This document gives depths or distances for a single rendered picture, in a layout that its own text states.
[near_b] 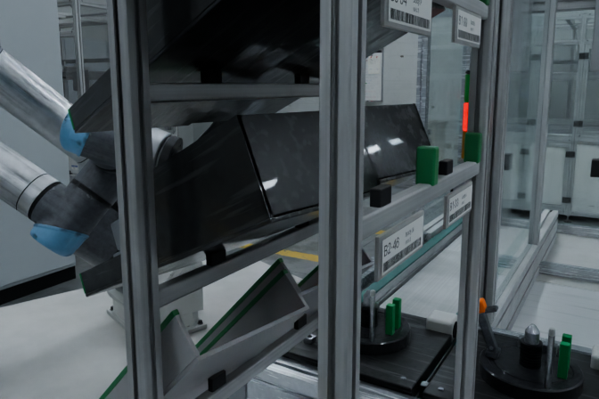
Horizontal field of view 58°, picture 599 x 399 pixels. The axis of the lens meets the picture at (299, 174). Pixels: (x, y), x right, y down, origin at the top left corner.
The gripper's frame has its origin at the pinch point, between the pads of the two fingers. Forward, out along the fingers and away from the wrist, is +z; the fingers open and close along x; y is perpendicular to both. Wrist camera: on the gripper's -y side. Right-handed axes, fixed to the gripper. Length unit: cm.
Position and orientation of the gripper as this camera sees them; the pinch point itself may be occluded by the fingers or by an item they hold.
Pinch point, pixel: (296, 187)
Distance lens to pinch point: 80.0
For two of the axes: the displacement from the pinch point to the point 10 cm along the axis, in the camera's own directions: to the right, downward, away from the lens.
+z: 9.5, 3.1, -0.2
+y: -2.8, 8.8, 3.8
